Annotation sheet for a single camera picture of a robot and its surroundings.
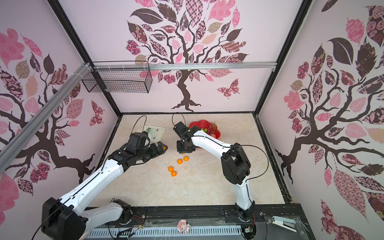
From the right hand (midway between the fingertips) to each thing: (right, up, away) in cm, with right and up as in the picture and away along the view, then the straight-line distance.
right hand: (182, 148), depth 88 cm
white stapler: (+51, -33, -18) cm, 64 cm away
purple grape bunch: (+20, +12, +15) cm, 28 cm away
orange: (-8, +2, -14) cm, 16 cm away
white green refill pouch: (-21, +8, +18) cm, 29 cm away
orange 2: (+2, -7, +4) cm, 8 cm away
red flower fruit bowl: (+15, +15, +22) cm, 30 cm away
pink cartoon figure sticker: (+2, -34, -20) cm, 39 cm away
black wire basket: (-59, +40, +4) cm, 72 cm away
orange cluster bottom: (-5, -15, -1) cm, 16 cm away
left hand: (-10, -1, -9) cm, 13 cm away
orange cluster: (-2, -9, +4) cm, 10 cm away
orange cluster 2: (+1, -2, -6) cm, 7 cm away
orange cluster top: (-7, -13, +1) cm, 15 cm away
